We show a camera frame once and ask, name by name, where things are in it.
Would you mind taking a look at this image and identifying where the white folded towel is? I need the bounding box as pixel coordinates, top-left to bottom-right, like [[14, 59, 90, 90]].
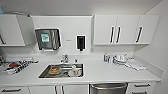
[[125, 58, 147, 71]]

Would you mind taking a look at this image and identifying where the stack of white dishes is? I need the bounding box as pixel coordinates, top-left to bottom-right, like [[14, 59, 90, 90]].
[[113, 53, 129, 67]]

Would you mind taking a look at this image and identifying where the dish soap bottle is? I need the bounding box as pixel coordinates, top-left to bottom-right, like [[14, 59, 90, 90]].
[[103, 53, 113, 64]]

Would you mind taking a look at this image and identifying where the chrome faucet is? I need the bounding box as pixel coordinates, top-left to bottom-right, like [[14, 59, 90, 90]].
[[59, 54, 70, 65]]

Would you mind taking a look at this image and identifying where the small wall label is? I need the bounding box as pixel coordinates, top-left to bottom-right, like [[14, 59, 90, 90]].
[[64, 39, 72, 43]]

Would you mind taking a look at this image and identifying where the white cup on plate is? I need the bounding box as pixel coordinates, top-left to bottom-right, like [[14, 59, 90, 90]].
[[68, 64, 79, 77]]

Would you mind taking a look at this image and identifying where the steel paper towel dispenser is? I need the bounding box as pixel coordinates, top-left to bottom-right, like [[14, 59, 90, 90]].
[[34, 27, 62, 53]]

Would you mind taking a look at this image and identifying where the steel kitchen sink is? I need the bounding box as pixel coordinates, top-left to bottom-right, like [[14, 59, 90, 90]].
[[38, 63, 85, 80]]

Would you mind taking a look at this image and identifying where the white upper cabinet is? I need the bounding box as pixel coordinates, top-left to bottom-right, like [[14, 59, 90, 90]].
[[0, 13, 36, 47], [92, 14, 160, 46]]

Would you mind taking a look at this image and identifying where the stainless steel dishwasher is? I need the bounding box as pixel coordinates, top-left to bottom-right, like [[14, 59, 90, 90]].
[[89, 82, 129, 94]]

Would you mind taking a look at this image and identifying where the black wall soap dispenser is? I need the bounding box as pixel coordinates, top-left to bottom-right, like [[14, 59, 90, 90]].
[[76, 34, 86, 53]]

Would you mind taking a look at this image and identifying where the white drawer unit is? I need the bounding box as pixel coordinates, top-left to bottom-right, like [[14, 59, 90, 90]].
[[0, 86, 30, 94], [126, 81, 156, 94]]

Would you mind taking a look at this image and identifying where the white sink base cabinet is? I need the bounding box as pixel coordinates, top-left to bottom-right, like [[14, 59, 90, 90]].
[[28, 84, 90, 94]]

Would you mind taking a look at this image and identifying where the orange bowl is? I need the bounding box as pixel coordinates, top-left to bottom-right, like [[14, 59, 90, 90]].
[[48, 66, 60, 75]]

